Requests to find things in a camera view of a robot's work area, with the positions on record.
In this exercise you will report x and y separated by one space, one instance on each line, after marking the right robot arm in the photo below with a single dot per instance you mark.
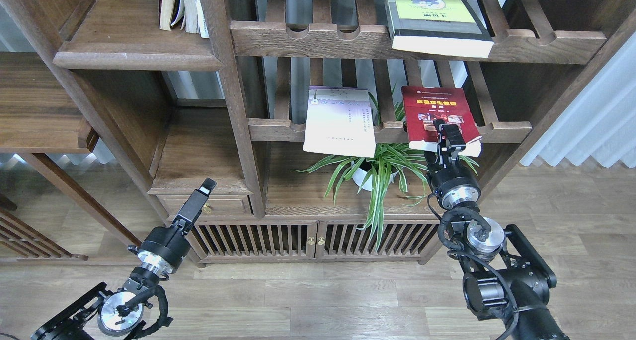
504 276

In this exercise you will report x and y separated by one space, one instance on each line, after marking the spider plant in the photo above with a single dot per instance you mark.
392 159

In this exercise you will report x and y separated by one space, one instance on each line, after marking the red book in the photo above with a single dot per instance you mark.
424 105

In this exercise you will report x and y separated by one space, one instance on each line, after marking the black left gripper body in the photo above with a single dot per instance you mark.
165 248

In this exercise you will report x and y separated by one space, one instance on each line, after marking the upright beige book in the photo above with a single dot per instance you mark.
167 12

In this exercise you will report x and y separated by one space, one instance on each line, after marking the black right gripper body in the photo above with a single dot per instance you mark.
453 184

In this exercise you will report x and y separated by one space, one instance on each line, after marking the white plant pot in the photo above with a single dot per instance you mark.
363 174

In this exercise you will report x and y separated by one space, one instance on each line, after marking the upright white books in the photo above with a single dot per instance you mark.
194 20

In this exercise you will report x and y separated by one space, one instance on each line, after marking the dark wooden bookshelf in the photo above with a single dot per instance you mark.
176 108

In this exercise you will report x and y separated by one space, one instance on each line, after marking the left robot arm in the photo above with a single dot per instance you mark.
139 307

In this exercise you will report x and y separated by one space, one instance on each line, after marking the brass drawer knob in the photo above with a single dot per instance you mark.
206 209

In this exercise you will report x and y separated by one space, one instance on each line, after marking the white curtain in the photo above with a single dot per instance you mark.
601 121

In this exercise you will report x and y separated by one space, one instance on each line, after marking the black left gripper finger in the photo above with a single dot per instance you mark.
191 210

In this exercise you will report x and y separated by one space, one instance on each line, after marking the yellow and grey thick book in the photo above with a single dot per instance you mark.
437 27

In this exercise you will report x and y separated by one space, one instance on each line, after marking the pale lavender book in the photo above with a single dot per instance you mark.
339 121

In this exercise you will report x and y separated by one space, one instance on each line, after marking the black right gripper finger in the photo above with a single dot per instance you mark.
451 140

